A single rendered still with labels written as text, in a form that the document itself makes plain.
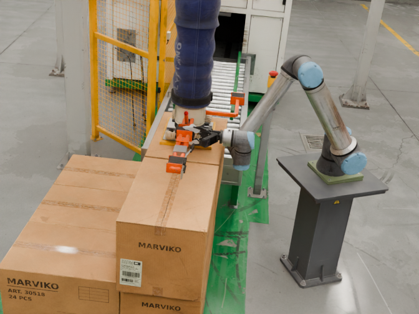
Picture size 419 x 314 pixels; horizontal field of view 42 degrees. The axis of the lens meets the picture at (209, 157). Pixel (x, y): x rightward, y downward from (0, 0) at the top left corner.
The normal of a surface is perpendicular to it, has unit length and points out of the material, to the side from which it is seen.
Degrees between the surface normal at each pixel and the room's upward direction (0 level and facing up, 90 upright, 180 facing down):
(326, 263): 90
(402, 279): 0
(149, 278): 90
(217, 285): 0
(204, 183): 0
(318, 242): 90
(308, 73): 86
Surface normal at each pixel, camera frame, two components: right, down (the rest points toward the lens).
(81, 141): -0.09, 0.47
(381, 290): 0.08, -0.88
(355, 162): 0.25, 0.57
